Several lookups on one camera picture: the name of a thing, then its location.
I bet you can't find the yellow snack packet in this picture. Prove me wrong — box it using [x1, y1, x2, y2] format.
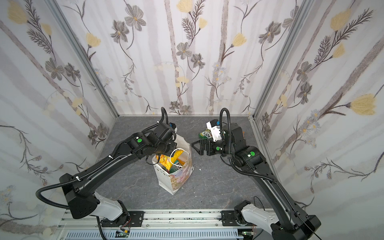
[158, 150, 185, 173]

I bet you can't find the white cartoon paper gift bag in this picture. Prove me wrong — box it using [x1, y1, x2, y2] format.
[152, 135, 194, 195]

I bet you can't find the green Fox's candy bag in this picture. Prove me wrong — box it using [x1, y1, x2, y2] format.
[199, 129, 213, 139]

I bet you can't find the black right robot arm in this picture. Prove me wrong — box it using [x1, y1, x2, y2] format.
[192, 124, 321, 240]

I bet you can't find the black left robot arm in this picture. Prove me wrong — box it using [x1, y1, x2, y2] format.
[60, 123, 177, 221]

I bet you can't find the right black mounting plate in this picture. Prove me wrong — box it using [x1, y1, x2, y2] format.
[220, 210, 238, 227]

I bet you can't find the black mounting plate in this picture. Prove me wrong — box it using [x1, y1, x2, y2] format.
[128, 211, 145, 228]
[220, 210, 238, 227]

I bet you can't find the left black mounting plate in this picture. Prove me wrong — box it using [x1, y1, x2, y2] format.
[128, 211, 145, 228]

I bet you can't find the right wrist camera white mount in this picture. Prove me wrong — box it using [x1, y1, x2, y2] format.
[206, 119, 222, 142]

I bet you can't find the right black corrugated cable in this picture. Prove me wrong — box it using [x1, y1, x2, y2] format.
[218, 107, 277, 184]

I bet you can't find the black corrugated cable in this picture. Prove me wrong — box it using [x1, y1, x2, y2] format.
[218, 107, 277, 184]
[35, 107, 170, 210]

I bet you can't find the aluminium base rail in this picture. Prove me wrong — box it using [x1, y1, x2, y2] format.
[53, 209, 274, 240]

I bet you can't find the white vented cable duct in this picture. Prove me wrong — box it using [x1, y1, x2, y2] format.
[64, 229, 241, 240]

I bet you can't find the left black corrugated cable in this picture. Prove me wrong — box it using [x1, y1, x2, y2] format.
[35, 107, 170, 210]

